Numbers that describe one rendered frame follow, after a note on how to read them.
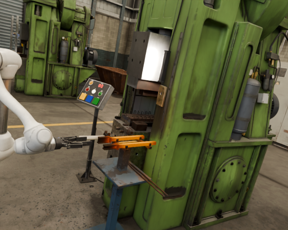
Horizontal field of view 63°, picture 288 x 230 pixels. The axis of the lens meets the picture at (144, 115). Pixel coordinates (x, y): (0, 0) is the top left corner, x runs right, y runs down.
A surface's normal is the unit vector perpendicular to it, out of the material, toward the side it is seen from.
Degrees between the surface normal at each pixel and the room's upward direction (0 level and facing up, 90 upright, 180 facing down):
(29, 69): 90
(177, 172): 90
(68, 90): 90
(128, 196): 90
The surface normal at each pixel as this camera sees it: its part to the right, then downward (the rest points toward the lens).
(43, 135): 0.67, -0.15
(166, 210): 0.50, 0.30
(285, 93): -0.71, 0.04
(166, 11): -0.85, -0.04
